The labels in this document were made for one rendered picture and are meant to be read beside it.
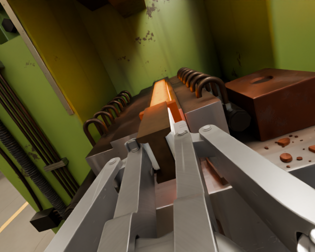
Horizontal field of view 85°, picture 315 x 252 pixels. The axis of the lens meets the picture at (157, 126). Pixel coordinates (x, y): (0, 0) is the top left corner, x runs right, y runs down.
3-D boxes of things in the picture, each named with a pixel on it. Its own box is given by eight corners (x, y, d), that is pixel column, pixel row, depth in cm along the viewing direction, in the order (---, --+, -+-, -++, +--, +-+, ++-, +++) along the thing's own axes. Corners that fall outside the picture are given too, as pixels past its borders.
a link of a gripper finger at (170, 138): (163, 133, 13) (172, 130, 13) (162, 108, 20) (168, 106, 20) (176, 164, 14) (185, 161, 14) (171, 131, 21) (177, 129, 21)
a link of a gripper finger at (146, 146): (163, 168, 14) (154, 171, 14) (161, 134, 21) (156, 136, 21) (149, 138, 13) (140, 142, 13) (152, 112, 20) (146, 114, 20)
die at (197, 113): (234, 151, 24) (219, 94, 21) (106, 192, 26) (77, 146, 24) (187, 93, 63) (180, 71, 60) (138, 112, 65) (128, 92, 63)
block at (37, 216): (57, 227, 45) (48, 215, 43) (38, 232, 46) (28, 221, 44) (63, 217, 48) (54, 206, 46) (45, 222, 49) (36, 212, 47)
